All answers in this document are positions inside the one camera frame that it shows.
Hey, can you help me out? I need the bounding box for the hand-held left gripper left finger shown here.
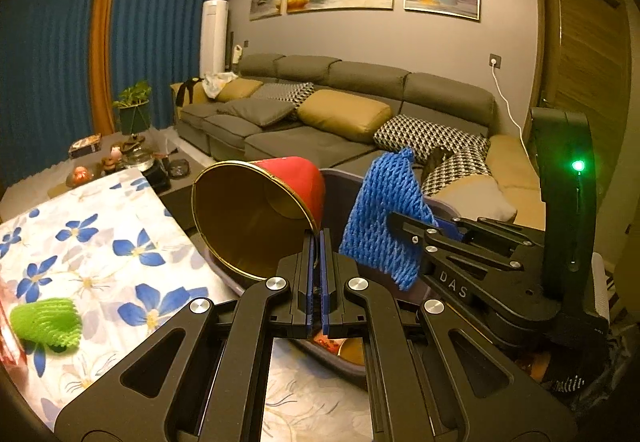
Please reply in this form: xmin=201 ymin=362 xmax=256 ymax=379
xmin=52 ymin=228 xmax=317 ymax=442

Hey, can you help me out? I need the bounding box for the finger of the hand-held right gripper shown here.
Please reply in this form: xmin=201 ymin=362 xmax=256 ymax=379
xmin=419 ymin=242 xmax=547 ymax=319
xmin=387 ymin=211 xmax=547 ymax=254

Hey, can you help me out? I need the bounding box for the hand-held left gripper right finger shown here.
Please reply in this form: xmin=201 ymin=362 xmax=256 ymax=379
xmin=320 ymin=228 xmax=576 ymax=442

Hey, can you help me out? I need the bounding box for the red paper cup gold interior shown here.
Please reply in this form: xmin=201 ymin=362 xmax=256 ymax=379
xmin=191 ymin=154 xmax=327 ymax=284

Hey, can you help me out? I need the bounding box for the blue foam net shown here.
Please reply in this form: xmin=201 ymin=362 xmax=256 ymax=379
xmin=339 ymin=147 xmax=439 ymax=291

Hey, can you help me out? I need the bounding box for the grey plastic bin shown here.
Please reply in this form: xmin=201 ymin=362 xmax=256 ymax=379
xmin=197 ymin=166 xmax=501 ymax=380

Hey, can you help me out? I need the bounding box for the beige cushion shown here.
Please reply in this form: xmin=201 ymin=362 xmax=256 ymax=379
xmin=431 ymin=174 xmax=519 ymax=224

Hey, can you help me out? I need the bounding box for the black white patterned cushion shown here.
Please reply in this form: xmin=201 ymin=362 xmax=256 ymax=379
xmin=374 ymin=114 xmax=489 ymax=161
xmin=252 ymin=82 xmax=316 ymax=109
xmin=420 ymin=147 xmax=493 ymax=196

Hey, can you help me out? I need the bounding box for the low coffee table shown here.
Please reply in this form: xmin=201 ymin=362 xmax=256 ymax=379
xmin=47 ymin=129 xmax=206 ymax=228

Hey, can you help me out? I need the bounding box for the blue floral tablecloth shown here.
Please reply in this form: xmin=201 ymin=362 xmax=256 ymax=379
xmin=0 ymin=167 xmax=373 ymax=442

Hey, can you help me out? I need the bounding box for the brown wooden door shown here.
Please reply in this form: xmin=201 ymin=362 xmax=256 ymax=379
xmin=532 ymin=0 xmax=632 ymax=163

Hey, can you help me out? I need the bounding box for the large mustard cushion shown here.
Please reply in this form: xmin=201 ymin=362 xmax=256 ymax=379
xmin=296 ymin=89 xmax=393 ymax=144

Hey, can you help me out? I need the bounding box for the grey sofa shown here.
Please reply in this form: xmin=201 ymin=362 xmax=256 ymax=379
xmin=170 ymin=53 xmax=548 ymax=233

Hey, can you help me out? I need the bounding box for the glass teapot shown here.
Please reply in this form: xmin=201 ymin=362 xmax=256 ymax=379
xmin=122 ymin=146 xmax=157 ymax=173

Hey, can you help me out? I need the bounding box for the green foam net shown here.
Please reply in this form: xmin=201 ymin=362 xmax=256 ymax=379
xmin=10 ymin=297 xmax=84 ymax=354

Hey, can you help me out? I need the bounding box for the grey cushion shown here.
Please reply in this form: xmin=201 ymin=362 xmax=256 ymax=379
xmin=217 ymin=98 xmax=296 ymax=128

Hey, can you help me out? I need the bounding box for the small mustard cushion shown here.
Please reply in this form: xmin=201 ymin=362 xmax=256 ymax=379
xmin=215 ymin=78 xmax=264 ymax=104

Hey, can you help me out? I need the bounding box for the dark printed box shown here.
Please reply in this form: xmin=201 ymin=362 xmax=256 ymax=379
xmin=67 ymin=134 xmax=103 ymax=159

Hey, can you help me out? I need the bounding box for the black cloth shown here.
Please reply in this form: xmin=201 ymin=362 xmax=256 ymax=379
xmin=175 ymin=78 xmax=206 ymax=106

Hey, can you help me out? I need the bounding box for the white cloth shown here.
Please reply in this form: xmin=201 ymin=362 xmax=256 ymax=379
xmin=202 ymin=71 xmax=237 ymax=98

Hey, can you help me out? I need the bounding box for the green potted plant dark pot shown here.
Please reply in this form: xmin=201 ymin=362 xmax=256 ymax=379
xmin=112 ymin=81 xmax=153 ymax=136

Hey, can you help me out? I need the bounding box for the white standing air conditioner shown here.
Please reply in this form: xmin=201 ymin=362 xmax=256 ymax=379
xmin=200 ymin=0 xmax=230 ymax=79

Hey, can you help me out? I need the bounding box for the blue curtain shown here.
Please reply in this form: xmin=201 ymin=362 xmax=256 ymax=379
xmin=0 ymin=0 xmax=101 ymax=185
xmin=107 ymin=0 xmax=234 ymax=129

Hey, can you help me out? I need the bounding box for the orange curtain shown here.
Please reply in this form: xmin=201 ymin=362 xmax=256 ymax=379
xmin=89 ymin=0 xmax=122 ymax=137

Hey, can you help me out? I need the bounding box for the white cable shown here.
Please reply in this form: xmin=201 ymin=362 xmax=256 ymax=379
xmin=492 ymin=66 xmax=534 ymax=154

